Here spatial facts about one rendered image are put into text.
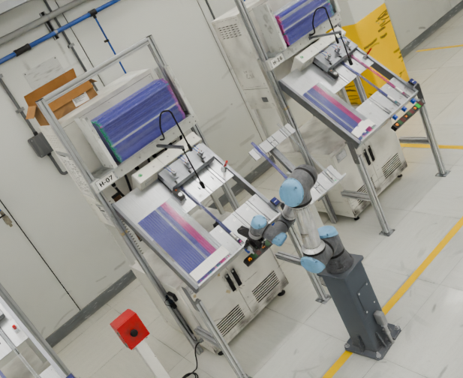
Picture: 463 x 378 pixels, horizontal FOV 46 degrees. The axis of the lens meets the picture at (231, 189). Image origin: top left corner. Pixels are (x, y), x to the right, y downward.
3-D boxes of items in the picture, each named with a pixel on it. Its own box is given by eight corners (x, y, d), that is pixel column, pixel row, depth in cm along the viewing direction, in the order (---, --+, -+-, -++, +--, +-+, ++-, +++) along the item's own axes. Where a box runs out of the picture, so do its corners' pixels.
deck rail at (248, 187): (281, 217, 322) (283, 212, 317) (278, 219, 321) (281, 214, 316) (199, 145, 345) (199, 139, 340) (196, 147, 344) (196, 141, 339)
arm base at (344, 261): (359, 256, 278) (352, 241, 274) (343, 276, 270) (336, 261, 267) (335, 253, 290) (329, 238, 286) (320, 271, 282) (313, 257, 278)
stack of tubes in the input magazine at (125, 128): (187, 117, 326) (166, 76, 315) (120, 163, 304) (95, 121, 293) (176, 117, 336) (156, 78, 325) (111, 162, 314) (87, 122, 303)
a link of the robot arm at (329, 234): (347, 242, 276) (338, 221, 270) (336, 259, 267) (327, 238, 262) (327, 241, 284) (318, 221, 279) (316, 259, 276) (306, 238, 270)
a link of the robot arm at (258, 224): (263, 230, 268) (248, 221, 271) (260, 240, 278) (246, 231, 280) (271, 219, 272) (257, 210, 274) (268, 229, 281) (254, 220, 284)
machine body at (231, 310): (293, 289, 371) (257, 218, 347) (220, 361, 341) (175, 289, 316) (237, 269, 424) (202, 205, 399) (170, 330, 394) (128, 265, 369)
